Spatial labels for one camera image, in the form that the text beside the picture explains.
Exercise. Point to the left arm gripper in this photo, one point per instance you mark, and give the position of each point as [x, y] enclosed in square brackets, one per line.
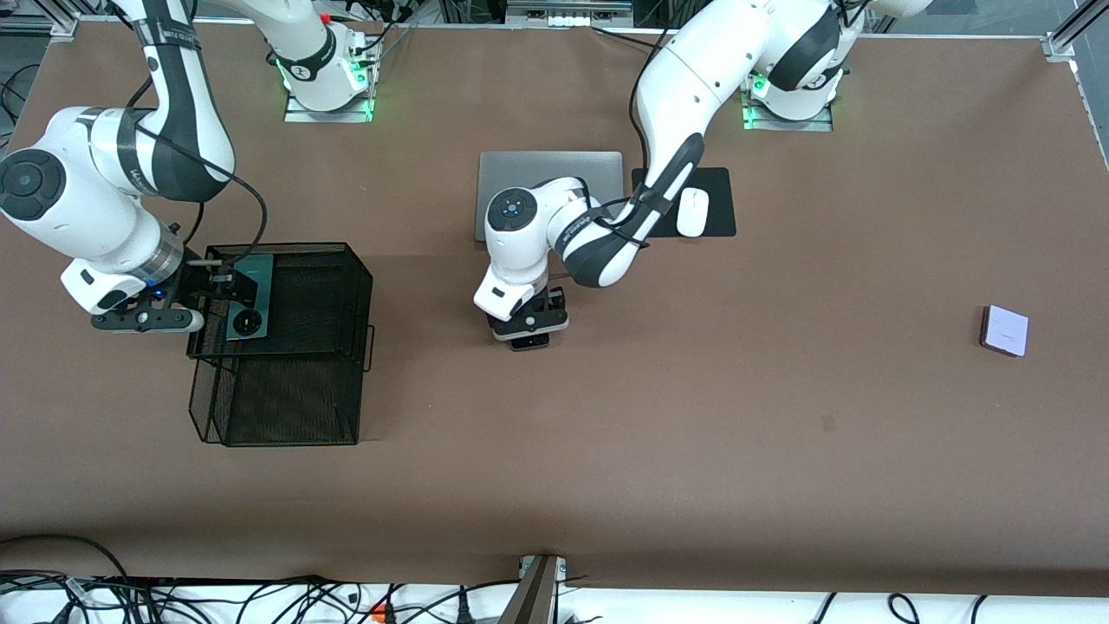
[546, 303]

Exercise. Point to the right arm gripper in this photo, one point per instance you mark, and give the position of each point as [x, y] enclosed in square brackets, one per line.
[192, 280]

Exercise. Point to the dark green smartphone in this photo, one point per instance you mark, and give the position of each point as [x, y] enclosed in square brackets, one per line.
[251, 295]

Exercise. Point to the black flip phone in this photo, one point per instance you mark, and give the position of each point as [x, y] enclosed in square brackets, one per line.
[530, 344]

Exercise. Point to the lavender flip phone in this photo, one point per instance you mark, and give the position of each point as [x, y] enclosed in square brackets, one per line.
[1007, 331]

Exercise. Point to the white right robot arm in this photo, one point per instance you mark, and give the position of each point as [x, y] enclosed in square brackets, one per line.
[87, 199]

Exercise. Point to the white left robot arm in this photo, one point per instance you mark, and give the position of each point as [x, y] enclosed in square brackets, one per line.
[693, 78]

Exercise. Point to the silver laptop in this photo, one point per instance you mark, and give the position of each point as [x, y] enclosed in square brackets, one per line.
[537, 169]

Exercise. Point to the white computer mouse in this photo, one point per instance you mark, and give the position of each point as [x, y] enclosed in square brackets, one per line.
[692, 212]

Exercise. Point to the black mouse pad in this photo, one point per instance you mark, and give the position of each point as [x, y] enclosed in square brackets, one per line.
[719, 217]

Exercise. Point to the grey power strip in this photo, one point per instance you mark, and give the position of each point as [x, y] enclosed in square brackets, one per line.
[567, 19]

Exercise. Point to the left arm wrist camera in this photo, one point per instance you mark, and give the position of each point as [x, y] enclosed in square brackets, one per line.
[533, 325]

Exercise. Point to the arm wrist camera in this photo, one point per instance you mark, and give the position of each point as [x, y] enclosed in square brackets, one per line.
[147, 321]
[533, 325]

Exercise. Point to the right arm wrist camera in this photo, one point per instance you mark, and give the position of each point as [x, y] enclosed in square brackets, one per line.
[147, 321]

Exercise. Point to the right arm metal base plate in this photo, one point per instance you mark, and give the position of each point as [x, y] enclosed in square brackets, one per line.
[329, 115]

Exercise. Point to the grey metal camera bracket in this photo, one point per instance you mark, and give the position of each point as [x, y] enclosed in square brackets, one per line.
[533, 598]

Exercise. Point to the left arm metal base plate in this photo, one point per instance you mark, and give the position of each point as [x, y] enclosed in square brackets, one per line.
[788, 126]

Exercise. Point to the aluminium corner bracket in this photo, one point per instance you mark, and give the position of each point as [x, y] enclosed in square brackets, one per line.
[66, 26]
[1059, 48]

